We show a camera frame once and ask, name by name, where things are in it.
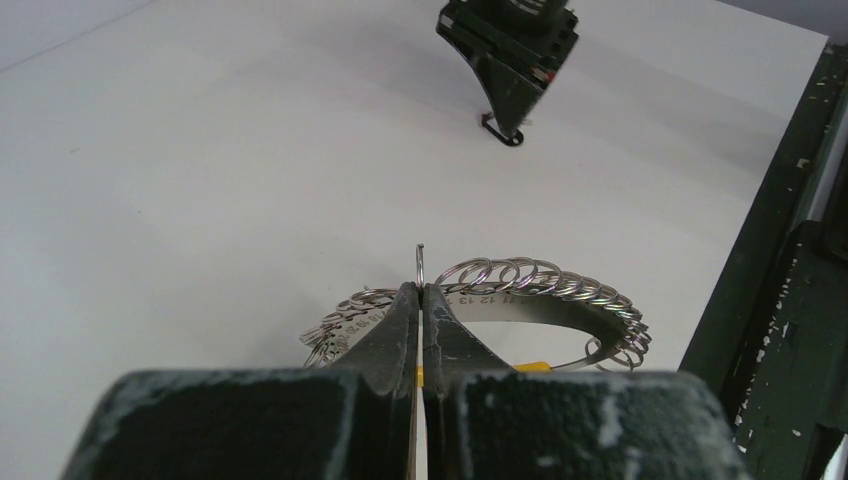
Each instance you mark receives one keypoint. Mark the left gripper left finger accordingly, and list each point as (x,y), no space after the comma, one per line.
(353,419)

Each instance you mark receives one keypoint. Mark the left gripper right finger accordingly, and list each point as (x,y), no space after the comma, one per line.
(485,420)

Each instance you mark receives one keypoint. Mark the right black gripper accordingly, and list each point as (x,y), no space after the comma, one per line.
(515,48)

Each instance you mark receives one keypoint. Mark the metal keyring with small rings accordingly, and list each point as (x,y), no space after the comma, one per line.
(510,290)

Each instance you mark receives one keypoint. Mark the black key tag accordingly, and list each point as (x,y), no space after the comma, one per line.
(487,122)

